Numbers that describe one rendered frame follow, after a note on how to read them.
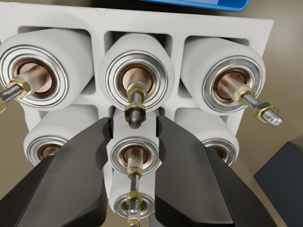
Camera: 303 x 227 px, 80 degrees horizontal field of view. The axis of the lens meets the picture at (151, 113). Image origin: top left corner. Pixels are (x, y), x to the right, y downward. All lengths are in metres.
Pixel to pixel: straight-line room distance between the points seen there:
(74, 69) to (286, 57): 0.52
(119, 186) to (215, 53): 0.26
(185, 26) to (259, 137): 0.49
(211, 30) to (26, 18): 0.25
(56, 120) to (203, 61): 0.22
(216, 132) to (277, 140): 0.47
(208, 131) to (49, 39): 0.23
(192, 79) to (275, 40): 0.36
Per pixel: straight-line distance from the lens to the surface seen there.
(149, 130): 0.27
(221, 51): 0.24
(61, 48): 0.24
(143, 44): 0.22
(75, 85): 0.24
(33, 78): 0.23
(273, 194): 0.75
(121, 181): 0.36
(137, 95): 0.17
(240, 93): 0.22
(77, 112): 0.32
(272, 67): 0.59
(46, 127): 0.29
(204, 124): 0.30
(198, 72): 0.24
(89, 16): 0.29
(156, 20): 0.28
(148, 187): 0.35
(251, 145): 0.70
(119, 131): 0.27
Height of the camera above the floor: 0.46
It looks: 61 degrees down
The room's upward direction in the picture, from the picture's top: 174 degrees clockwise
